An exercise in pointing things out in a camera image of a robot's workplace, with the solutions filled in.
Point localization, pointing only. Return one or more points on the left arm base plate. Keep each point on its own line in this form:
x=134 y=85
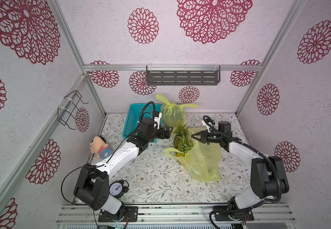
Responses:
x=125 y=214

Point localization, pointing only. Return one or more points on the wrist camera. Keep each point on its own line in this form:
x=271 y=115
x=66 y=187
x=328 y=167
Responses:
x=157 y=117
x=206 y=125

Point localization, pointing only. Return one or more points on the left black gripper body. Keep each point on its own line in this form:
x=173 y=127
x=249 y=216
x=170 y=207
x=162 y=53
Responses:
x=159 y=133

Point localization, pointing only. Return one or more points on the black alarm clock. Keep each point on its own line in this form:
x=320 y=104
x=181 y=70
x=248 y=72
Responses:
x=119 y=188

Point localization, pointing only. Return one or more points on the black wire wall rack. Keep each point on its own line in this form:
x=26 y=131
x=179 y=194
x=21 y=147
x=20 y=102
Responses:
x=74 y=115

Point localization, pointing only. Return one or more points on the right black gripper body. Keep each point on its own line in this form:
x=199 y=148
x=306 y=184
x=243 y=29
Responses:
x=205 y=137

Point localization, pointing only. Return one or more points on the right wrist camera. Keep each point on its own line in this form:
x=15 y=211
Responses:
x=206 y=125

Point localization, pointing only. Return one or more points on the grey wall shelf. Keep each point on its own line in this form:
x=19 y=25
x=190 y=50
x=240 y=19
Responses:
x=182 y=78

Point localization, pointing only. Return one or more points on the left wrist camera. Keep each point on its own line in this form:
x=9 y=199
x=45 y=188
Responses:
x=157 y=117

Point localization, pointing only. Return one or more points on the plush doll toy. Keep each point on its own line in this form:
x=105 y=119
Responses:
x=99 y=147

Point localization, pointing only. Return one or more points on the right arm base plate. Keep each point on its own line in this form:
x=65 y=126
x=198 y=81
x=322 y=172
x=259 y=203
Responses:
x=222 y=213

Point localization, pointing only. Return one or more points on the yellow plastic bag top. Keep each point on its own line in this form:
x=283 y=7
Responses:
x=173 y=115

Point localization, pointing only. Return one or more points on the pineapple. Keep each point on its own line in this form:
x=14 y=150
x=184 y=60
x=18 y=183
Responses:
x=181 y=136
x=184 y=146

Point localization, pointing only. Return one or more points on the yellow plastic bag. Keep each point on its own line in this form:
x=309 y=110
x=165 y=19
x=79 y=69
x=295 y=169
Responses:
x=201 y=161
x=173 y=115

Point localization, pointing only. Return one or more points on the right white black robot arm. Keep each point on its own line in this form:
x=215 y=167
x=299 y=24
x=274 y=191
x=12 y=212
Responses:
x=268 y=180

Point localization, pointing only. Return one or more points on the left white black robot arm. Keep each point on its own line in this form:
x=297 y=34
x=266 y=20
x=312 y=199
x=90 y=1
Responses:
x=93 y=187

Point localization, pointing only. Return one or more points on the yellow plastic bag bottom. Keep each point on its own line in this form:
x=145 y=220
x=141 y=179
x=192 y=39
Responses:
x=201 y=161

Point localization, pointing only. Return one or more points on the teal plastic basket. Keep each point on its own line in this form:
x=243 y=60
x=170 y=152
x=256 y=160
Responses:
x=134 y=114

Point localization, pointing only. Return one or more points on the pineapple back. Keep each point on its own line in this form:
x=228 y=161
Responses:
x=184 y=146

